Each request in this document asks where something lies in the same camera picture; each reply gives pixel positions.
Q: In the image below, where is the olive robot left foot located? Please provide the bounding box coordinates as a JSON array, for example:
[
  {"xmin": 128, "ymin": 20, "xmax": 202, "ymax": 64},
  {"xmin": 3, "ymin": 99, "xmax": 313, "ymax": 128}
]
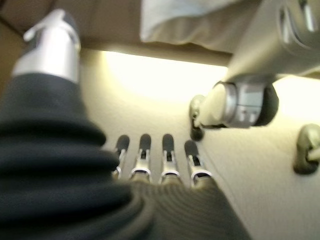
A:
[{"xmin": 189, "ymin": 83, "xmax": 227, "ymax": 141}]

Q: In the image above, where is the white duvet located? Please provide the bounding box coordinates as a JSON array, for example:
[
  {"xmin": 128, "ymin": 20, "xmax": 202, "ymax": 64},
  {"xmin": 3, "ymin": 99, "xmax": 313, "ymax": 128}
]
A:
[{"xmin": 139, "ymin": 0, "xmax": 251, "ymax": 55}]

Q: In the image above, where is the olive robot foot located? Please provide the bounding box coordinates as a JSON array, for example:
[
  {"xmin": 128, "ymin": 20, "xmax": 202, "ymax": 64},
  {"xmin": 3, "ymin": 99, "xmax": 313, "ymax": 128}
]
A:
[
  {"xmin": 292, "ymin": 123, "xmax": 320, "ymax": 176},
  {"xmin": 189, "ymin": 83, "xmax": 227, "ymax": 141}
]

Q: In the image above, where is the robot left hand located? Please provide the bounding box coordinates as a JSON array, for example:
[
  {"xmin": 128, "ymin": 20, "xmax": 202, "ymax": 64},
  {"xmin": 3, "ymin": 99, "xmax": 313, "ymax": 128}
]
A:
[{"xmin": 0, "ymin": 8, "xmax": 253, "ymax": 240}]

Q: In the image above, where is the olive robot right foot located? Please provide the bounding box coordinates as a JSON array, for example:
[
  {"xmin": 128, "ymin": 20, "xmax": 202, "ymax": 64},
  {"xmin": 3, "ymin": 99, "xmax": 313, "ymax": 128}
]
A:
[{"xmin": 292, "ymin": 123, "xmax": 320, "ymax": 176}]

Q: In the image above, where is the silver robot left leg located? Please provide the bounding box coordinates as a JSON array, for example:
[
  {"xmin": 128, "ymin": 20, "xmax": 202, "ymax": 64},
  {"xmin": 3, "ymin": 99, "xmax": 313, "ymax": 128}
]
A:
[{"xmin": 223, "ymin": 0, "xmax": 320, "ymax": 130}]

